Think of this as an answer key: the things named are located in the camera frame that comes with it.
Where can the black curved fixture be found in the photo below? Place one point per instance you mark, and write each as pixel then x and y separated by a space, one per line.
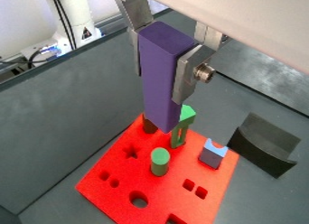
pixel 264 144

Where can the green cylinder peg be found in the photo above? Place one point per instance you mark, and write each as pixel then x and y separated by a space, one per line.
pixel 159 161

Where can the blue arch block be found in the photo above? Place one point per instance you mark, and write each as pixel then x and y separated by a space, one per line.
pixel 213 154

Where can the red foam shape board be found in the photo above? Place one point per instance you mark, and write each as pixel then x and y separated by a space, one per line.
pixel 134 197

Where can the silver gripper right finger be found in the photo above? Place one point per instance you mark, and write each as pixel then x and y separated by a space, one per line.
pixel 193 66

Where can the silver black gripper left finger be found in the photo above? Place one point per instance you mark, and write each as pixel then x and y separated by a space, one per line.
pixel 138 17

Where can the purple rectangular block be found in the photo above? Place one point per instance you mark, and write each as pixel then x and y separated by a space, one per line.
pixel 162 44

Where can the green triangular arch peg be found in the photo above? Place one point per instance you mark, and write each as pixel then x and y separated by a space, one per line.
pixel 179 131

